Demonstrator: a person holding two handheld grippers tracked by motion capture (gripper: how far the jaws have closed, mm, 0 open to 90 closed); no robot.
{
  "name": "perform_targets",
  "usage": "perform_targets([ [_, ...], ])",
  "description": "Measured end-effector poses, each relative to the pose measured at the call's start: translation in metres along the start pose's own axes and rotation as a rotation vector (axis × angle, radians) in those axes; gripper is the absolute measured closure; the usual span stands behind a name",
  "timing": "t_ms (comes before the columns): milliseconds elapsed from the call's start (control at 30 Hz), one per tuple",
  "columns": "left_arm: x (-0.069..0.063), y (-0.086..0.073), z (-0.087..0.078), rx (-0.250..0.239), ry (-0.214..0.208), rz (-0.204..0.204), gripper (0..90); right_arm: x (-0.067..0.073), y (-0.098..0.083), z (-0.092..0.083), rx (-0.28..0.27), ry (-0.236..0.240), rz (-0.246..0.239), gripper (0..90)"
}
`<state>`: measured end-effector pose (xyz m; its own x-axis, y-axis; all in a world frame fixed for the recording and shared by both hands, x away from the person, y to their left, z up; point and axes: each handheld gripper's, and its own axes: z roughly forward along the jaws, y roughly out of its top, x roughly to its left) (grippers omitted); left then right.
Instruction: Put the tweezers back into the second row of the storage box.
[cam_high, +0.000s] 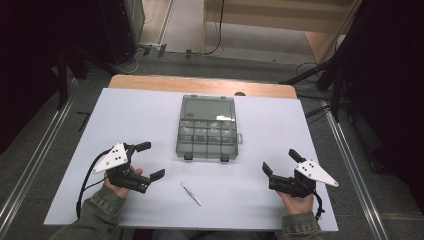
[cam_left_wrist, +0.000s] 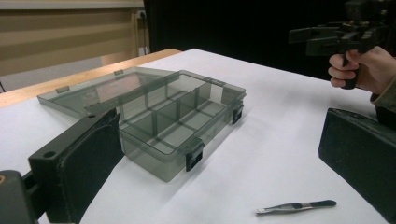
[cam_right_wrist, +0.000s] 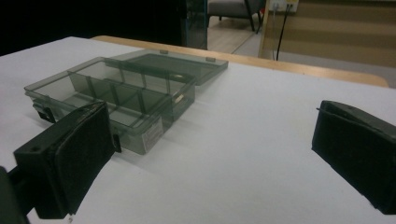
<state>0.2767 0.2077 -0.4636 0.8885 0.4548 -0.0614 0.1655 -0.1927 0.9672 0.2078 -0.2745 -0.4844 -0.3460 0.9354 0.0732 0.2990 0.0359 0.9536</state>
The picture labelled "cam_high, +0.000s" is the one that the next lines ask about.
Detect light wooden furniture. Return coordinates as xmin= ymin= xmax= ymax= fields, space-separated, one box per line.
xmin=202 ymin=0 xmax=364 ymax=65

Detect white floor cable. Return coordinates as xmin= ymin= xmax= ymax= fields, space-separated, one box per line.
xmin=112 ymin=48 xmax=145 ymax=75

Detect metal floor rail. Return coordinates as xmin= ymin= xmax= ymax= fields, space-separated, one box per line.
xmin=0 ymin=79 xmax=79 ymax=229
xmin=323 ymin=108 xmax=390 ymax=240

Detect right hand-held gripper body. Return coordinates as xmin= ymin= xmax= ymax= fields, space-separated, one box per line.
xmin=268 ymin=159 xmax=340 ymax=199

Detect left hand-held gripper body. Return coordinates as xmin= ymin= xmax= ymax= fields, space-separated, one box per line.
xmin=92 ymin=142 xmax=151 ymax=195

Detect metal tweezers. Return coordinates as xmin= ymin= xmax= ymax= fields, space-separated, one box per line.
xmin=180 ymin=181 xmax=203 ymax=207

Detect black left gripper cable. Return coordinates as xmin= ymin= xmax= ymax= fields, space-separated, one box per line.
xmin=75 ymin=149 xmax=114 ymax=220

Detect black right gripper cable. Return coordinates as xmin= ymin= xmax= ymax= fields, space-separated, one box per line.
xmin=312 ymin=189 xmax=326 ymax=222

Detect black metal stand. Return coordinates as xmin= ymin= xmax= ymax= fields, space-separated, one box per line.
xmin=54 ymin=46 xmax=90 ymax=112

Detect dark cabinet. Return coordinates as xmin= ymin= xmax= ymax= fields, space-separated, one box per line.
xmin=98 ymin=0 xmax=147 ymax=65

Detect black floor cables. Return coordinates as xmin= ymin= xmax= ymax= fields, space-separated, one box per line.
xmin=295 ymin=61 xmax=338 ymax=128

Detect black hanging cable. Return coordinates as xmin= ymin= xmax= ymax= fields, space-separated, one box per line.
xmin=201 ymin=0 xmax=225 ymax=57

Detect black stand legs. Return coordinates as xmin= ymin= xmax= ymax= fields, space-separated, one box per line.
xmin=279 ymin=53 xmax=351 ymax=123

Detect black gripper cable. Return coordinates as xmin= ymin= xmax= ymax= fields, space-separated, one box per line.
xmin=75 ymin=149 xmax=114 ymax=220
xmin=312 ymin=189 xmax=326 ymax=222

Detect clear plastic compartment box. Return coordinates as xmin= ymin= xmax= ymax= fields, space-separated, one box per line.
xmin=175 ymin=94 xmax=244 ymax=164

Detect person's left hand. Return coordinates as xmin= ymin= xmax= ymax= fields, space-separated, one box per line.
xmin=103 ymin=165 xmax=144 ymax=200

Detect person's right hand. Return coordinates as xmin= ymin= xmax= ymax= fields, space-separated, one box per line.
xmin=277 ymin=191 xmax=316 ymax=216

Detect white table board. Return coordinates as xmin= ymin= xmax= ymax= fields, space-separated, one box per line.
xmin=43 ymin=87 xmax=340 ymax=233

